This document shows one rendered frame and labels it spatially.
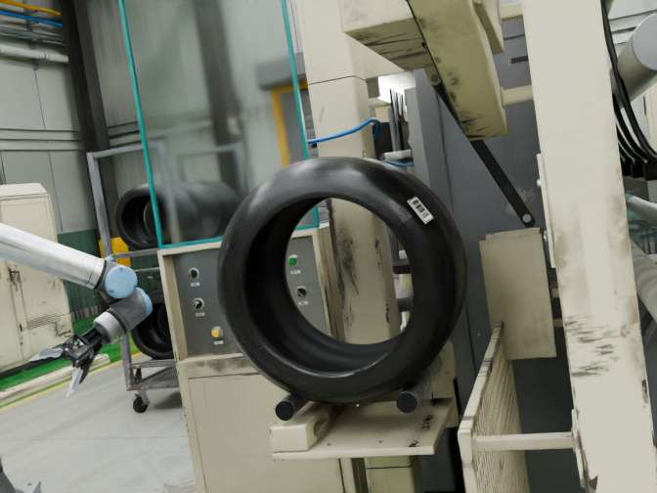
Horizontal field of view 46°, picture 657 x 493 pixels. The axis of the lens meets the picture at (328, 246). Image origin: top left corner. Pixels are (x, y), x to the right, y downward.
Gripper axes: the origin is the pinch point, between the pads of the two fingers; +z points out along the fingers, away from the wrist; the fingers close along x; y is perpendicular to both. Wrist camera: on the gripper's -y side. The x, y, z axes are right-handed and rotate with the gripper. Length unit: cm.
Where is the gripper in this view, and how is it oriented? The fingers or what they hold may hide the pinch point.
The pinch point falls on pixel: (46, 380)
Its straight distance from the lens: 234.2
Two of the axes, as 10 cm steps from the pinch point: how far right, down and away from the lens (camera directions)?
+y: 2.7, -4.9, -8.3
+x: 7.3, 6.7, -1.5
